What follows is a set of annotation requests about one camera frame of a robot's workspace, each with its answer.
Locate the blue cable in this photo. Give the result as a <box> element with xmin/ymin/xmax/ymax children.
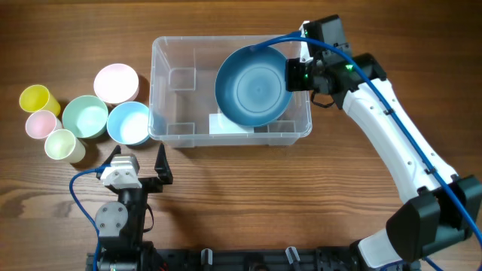
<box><xmin>69</xmin><ymin>165</ymin><xmax>112</xmax><ymax>271</ymax></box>
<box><xmin>249</xmin><ymin>30</ymin><xmax>482</xmax><ymax>271</ymax></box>

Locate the light blue bowl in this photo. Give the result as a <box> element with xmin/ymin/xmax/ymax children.
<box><xmin>106</xmin><ymin>102</ymin><xmax>149</xmax><ymax>145</ymax></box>

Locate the clear plastic storage container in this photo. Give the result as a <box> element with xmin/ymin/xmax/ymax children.
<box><xmin>148</xmin><ymin>35</ymin><xmax>313</xmax><ymax>148</ymax></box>

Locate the pink bowl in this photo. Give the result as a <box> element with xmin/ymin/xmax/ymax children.
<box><xmin>93</xmin><ymin>63</ymin><xmax>139</xmax><ymax>105</ymax></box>

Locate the pale green cup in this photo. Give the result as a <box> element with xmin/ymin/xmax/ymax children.
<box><xmin>44</xmin><ymin>129</ymin><xmax>86</xmax><ymax>163</ymax></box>

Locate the dark blue plate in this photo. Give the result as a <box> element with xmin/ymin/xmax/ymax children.
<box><xmin>215</xmin><ymin>46</ymin><xmax>293</xmax><ymax>127</ymax></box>

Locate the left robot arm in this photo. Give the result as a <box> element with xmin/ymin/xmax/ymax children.
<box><xmin>91</xmin><ymin>145</ymin><xmax>173</xmax><ymax>271</ymax></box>

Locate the mint green bowl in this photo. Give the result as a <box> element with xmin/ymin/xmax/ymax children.
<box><xmin>62</xmin><ymin>95</ymin><xmax>108</xmax><ymax>139</ymax></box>

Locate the right blue cable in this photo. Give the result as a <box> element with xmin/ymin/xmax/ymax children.
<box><xmin>249</xmin><ymin>30</ymin><xmax>482</xmax><ymax>271</ymax></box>

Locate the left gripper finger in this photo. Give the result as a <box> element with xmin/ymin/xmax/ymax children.
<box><xmin>102</xmin><ymin>145</ymin><xmax>121</xmax><ymax>166</ymax></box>
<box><xmin>154</xmin><ymin>144</ymin><xmax>173</xmax><ymax>184</ymax></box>

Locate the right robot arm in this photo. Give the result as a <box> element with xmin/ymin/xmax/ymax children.
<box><xmin>286</xmin><ymin>54</ymin><xmax>481</xmax><ymax>269</ymax></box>

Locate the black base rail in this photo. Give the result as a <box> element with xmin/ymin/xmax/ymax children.
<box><xmin>86</xmin><ymin>247</ymin><xmax>359</xmax><ymax>271</ymax></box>

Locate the yellow cup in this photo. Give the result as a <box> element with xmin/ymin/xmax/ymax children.
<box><xmin>19</xmin><ymin>84</ymin><xmax>61</xmax><ymax>116</ymax></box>

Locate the left blue cable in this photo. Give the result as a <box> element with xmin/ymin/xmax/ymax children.
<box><xmin>69</xmin><ymin>165</ymin><xmax>112</xmax><ymax>271</ymax></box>

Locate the pink cup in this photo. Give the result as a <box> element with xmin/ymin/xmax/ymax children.
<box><xmin>25</xmin><ymin>110</ymin><xmax>63</xmax><ymax>139</ymax></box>

